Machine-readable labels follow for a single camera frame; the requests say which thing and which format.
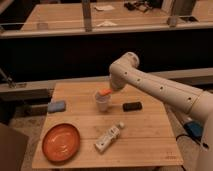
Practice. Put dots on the orange pepper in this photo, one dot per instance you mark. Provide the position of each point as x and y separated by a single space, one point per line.
104 92

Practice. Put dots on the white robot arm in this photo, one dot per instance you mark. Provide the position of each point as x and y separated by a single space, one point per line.
195 102

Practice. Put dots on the white ceramic cup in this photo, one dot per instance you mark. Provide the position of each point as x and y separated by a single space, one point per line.
102 101

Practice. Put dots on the black rectangular block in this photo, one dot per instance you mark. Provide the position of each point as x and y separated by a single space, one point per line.
132 106

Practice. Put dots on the white plastic bottle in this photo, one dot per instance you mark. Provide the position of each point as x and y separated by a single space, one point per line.
108 137

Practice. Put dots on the blue sponge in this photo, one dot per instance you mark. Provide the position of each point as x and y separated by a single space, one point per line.
57 106

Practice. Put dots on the wooden background table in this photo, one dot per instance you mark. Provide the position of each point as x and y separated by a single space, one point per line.
70 16

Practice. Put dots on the orange plate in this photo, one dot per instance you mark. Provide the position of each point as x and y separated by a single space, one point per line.
61 143

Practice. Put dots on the white paper sheet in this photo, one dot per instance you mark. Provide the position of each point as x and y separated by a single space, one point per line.
104 8

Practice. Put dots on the dark tool pile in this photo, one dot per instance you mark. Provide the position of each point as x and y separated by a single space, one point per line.
140 5

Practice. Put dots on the metal post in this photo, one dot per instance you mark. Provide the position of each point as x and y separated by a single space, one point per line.
87 15

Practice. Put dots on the blue cable connector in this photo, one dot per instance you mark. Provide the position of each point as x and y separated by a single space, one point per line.
194 130

